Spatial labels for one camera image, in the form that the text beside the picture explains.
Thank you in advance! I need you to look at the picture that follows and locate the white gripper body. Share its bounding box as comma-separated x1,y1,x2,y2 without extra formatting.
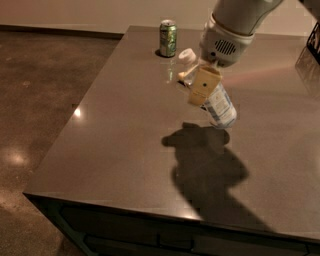
199,16,254,68

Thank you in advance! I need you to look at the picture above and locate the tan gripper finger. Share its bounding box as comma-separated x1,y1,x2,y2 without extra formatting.
188,66,222,106

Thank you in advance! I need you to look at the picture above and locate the clear plastic water bottle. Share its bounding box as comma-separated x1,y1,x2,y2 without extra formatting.
178,48,237,129

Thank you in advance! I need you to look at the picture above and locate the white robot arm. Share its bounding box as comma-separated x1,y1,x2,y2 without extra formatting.
188,0,283,106

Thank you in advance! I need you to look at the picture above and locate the yellow sponge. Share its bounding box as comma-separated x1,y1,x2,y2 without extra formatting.
177,72,186,82

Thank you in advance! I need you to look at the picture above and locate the green soda can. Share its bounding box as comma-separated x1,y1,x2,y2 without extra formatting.
159,19,177,57

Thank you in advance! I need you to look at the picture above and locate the dark cabinet base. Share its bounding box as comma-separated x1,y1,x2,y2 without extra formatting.
24,192,320,256

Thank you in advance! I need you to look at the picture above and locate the black wire rack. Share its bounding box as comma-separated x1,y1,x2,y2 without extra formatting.
306,23,320,65

